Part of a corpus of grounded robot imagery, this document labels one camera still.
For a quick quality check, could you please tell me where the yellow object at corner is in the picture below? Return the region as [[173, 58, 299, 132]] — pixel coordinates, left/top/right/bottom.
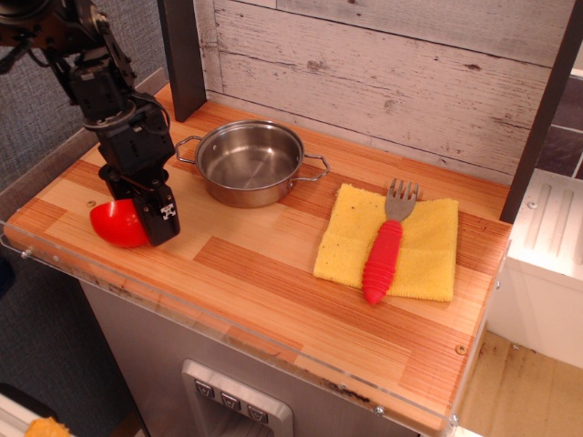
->
[[24, 417, 72, 437]]

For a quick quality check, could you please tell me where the dark right upright post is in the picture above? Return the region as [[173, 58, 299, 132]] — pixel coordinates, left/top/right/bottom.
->
[[499, 0, 582, 224]]

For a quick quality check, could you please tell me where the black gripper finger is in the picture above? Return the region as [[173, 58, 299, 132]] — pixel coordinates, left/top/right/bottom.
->
[[133, 185, 180, 246]]

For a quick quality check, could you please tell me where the yellow folded cloth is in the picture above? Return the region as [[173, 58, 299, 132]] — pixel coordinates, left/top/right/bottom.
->
[[313, 184, 459, 304]]

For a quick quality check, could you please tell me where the red plastic tomato half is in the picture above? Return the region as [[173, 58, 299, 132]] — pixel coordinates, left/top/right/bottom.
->
[[89, 199, 148, 248]]

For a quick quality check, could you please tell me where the stainless steel pot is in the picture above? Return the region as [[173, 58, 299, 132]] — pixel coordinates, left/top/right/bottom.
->
[[175, 119, 331, 208]]

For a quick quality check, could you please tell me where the silver dispenser panel with buttons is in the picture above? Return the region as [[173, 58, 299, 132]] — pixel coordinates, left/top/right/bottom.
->
[[181, 360, 294, 436]]

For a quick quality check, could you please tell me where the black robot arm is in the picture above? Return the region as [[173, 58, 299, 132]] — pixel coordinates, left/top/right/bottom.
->
[[1, 1, 179, 248]]

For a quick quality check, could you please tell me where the clear acrylic edge guard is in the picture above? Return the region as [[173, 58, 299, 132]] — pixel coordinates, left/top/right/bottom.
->
[[1, 223, 460, 436]]

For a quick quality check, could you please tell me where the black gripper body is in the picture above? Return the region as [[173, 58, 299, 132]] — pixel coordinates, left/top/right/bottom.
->
[[93, 107, 174, 200]]

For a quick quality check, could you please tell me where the fork with red handle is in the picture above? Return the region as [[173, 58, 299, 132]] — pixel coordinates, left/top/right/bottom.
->
[[362, 179, 419, 305]]

